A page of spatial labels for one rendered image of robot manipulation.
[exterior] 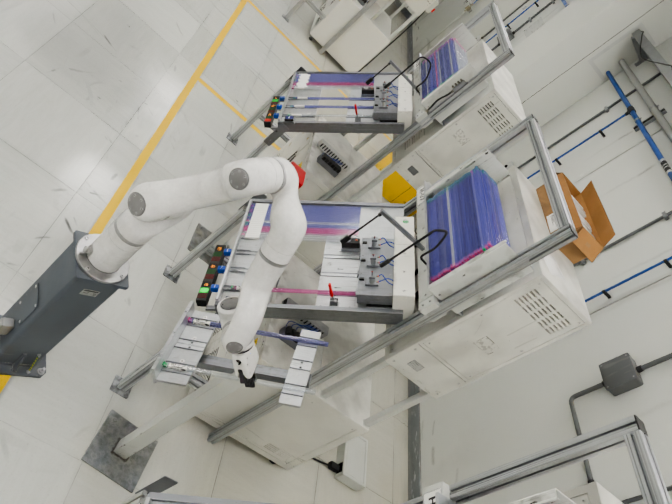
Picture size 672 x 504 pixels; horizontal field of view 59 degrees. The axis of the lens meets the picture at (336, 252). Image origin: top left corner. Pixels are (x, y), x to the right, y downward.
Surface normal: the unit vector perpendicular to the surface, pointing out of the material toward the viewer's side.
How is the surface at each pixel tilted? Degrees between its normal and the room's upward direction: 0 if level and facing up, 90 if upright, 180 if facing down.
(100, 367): 0
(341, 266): 46
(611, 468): 90
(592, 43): 90
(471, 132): 90
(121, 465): 0
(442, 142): 90
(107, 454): 0
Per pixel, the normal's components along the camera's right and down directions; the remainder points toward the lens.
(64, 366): 0.70, -0.50
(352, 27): -0.09, 0.64
